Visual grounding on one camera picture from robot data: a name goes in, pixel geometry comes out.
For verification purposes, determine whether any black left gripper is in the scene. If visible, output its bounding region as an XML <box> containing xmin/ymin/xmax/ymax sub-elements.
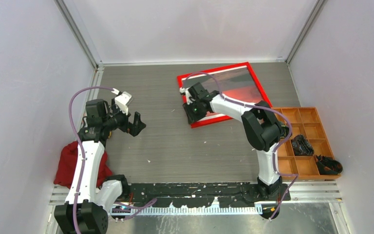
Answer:
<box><xmin>102</xmin><ymin>98</ymin><xmax>145</xmax><ymax>136</ymax></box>

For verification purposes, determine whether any red picture frame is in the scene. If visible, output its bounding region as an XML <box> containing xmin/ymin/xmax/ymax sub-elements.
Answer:
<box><xmin>177</xmin><ymin>62</ymin><xmax>273</xmax><ymax>129</ymax></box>

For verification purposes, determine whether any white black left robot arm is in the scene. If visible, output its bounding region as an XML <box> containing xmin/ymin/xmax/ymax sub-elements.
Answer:
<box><xmin>54</xmin><ymin>98</ymin><xmax>146</xmax><ymax>234</ymax></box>

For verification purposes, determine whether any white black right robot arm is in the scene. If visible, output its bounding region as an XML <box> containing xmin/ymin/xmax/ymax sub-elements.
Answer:
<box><xmin>180</xmin><ymin>82</ymin><xmax>290</xmax><ymax>200</ymax></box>

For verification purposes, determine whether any red cloth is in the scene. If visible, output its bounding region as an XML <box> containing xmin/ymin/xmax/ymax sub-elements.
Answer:
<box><xmin>54</xmin><ymin>141</ymin><xmax>113</xmax><ymax>189</ymax></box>

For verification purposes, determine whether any orange compartment tray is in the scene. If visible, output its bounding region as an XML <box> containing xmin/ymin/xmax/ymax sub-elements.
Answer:
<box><xmin>275</xmin><ymin>107</ymin><xmax>343</xmax><ymax>180</ymax></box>

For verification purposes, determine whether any dark rolled tie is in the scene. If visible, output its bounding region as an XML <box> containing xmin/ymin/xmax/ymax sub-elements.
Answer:
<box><xmin>291</xmin><ymin>135</ymin><xmax>314</xmax><ymax>156</ymax></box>

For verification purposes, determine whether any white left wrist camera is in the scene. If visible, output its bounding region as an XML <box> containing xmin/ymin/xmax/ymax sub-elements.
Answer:
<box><xmin>112</xmin><ymin>89</ymin><xmax>133</xmax><ymax>116</ymax></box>

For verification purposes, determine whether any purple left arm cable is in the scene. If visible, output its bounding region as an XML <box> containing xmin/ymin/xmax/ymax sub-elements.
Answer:
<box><xmin>69</xmin><ymin>86</ymin><xmax>158</xmax><ymax>234</ymax></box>

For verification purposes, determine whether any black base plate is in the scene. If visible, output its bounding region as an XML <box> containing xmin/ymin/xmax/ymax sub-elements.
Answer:
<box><xmin>115</xmin><ymin>182</ymin><xmax>288</xmax><ymax>208</ymax></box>

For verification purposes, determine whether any white slotted cable duct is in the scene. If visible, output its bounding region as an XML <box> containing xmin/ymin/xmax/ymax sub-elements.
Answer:
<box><xmin>61</xmin><ymin>206</ymin><xmax>264</xmax><ymax>216</ymax></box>

